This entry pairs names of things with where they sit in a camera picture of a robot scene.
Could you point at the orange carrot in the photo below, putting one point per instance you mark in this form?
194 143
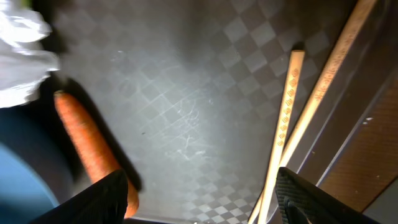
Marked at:
93 150

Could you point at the dark blue plate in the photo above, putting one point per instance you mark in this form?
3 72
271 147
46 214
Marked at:
35 176

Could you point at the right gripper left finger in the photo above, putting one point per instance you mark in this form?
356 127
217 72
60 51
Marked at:
104 202

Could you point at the crumpled white tissue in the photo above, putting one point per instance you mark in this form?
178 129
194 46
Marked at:
24 62

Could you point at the wooden chopstick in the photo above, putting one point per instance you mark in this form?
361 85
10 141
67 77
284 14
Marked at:
288 98
347 37

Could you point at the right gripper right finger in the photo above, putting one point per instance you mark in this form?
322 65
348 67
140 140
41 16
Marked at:
302 202

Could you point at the dark brown serving tray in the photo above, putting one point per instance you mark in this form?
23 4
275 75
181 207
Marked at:
187 93

